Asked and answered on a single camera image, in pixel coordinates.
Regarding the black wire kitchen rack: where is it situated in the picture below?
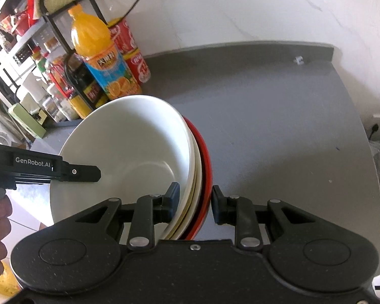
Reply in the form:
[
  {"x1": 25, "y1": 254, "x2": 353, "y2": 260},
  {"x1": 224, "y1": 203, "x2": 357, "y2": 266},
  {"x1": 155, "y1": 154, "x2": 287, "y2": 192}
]
[{"x1": 0, "y1": 0, "x2": 103, "y2": 106}]

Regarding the red snack can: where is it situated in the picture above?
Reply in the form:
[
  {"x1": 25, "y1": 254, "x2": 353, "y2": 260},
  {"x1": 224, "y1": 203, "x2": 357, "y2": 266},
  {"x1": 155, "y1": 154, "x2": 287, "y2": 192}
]
[{"x1": 108, "y1": 18, "x2": 151, "y2": 85}]

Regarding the red black bowl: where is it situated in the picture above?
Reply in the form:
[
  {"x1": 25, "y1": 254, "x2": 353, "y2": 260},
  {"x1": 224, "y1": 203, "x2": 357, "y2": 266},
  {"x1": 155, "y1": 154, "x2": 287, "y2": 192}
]
[{"x1": 180, "y1": 117, "x2": 213, "y2": 240}]

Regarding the red plastic basket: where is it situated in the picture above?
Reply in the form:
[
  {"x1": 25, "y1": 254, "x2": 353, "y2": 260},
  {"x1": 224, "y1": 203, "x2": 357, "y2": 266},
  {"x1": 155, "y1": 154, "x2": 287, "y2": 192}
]
[{"x1": 0, "y1": 9, "x2": 37, "y2": 36}]

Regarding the white patterned bowl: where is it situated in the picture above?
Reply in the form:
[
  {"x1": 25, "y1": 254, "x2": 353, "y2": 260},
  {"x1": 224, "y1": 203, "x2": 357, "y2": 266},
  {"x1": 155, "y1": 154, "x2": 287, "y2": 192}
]
[{"x1": 171, "y1": 138, "x2": 202, "y2": 240}]

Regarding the orange juice bottle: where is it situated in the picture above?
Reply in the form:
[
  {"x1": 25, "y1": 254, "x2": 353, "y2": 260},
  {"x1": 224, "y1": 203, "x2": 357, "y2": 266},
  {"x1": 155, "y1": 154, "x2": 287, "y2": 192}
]
[{"x1": 68, "y1": 4, "x2": 142, "y2": 100}]

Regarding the green label sauce bottle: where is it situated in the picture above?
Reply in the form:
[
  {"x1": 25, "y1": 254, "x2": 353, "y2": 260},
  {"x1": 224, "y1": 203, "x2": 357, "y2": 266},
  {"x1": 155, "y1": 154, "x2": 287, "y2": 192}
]
[{"x1": 32, "y1": 51, "x2": 50, "y2": 81}]

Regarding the small white cap jar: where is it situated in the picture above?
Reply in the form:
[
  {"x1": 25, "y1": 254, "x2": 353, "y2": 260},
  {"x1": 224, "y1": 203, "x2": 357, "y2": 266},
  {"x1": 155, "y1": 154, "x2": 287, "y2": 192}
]
[{"x1": 59, "y1": 100, "x2": 79, "y2": 121}]

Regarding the small spice jar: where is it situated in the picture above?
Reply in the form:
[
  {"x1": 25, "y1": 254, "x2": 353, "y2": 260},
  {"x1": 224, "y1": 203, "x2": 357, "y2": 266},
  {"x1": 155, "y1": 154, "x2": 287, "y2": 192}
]
[{"x1": 42, "y1": 96, "x2": 61, "y2": 122}]

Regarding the small white wall clip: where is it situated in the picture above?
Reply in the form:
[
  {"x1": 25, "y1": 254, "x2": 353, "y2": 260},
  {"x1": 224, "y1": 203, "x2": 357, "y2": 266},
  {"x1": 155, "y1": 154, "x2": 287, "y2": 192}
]
[{"x1": 294, "y1": 56, "x2": 305, "y2": 65}]

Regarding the white squeeze bottle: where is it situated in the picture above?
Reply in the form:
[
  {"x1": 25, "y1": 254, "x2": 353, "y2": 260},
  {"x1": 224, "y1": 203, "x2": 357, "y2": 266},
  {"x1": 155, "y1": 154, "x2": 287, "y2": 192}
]
[{"x1": 22, "y1": 73, "x2": 49, "y2": 103}]

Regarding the dark soy sauce bottle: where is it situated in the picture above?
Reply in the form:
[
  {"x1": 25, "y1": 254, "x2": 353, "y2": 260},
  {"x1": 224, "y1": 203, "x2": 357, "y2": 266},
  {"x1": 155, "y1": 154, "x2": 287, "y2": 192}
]
[{"x1": 64, "y1": 52, "x2": 110, "y2": 110}]

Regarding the green cardboard box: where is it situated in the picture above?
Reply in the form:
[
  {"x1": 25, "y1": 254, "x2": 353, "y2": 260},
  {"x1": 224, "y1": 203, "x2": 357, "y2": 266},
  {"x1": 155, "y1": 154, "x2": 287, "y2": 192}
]
[{"x1": 8, "y1": 103, "x2": 46, "y2": 139}]

